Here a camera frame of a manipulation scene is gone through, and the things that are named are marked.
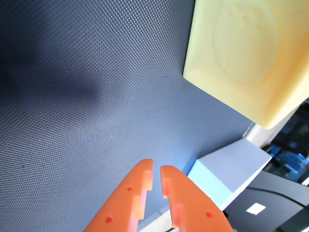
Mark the white open box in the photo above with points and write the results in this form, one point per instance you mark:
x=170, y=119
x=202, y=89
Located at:
x=229, y=166

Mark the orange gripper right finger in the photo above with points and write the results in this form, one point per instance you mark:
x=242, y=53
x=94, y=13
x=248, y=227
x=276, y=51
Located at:
x=193, y=207

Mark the white label sticker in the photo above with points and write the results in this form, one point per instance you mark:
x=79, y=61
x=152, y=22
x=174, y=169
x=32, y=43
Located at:
x=256, y=209

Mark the black device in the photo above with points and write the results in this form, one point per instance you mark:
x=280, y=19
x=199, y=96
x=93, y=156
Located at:
x=270, y=217

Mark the yellow block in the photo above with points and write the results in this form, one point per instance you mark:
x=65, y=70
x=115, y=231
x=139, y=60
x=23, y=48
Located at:
x=241, y=60

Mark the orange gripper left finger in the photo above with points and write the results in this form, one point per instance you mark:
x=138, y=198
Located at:
x=120, y=207

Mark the dark textured mat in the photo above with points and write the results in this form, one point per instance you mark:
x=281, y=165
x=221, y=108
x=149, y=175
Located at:
x=84, y=96

